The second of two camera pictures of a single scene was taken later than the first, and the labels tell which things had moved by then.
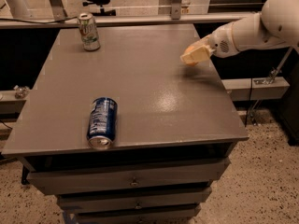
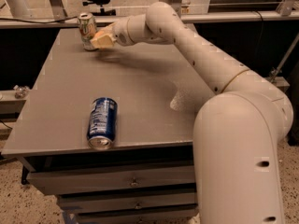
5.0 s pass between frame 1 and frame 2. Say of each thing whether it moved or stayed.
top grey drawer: stayed
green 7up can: stayed
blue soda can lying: stayed
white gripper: moved
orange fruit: moved
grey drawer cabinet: stayed
